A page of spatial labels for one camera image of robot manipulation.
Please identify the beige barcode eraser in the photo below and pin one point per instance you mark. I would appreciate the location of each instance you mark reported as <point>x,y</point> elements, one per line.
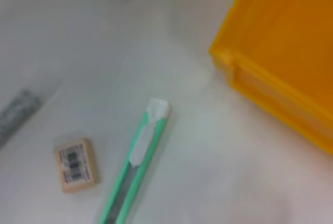
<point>76,165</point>

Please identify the grey pen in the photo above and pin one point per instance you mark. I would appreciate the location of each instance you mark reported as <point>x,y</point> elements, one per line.
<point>15,114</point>

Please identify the yellow plastic bin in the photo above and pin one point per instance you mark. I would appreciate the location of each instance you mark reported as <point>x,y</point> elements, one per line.
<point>286,39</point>

